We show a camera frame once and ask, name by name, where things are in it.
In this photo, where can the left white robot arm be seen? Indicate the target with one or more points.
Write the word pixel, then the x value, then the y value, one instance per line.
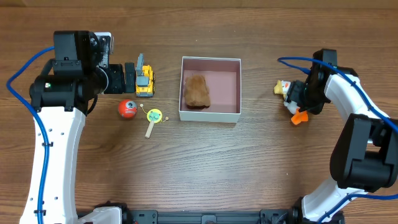
pixel 61 97

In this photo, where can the yellow toy crane truck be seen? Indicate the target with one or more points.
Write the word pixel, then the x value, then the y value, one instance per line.
pixel 145 79

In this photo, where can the red ball toy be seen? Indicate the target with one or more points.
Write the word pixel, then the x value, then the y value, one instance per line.
pixel 127 109

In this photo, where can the yellow cat rattle drum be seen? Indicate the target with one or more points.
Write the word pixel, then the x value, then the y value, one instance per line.
pixel 154 116

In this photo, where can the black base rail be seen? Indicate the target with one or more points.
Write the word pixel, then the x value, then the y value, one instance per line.
pixel 264 216

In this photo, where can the white plush duck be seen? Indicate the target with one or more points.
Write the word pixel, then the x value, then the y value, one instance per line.
pixel 298 117

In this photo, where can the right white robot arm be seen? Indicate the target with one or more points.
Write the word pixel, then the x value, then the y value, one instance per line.
pixel 365 156

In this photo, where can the brown plush toy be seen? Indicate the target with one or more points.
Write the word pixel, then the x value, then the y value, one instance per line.
pixel 196 92

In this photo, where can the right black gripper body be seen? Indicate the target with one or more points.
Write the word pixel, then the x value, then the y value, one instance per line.
pixel 298 96

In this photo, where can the white box pink interior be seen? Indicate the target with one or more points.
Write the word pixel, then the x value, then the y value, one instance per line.
pixel 223 77

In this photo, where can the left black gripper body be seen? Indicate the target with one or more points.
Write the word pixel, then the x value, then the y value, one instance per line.
pixel 129 78

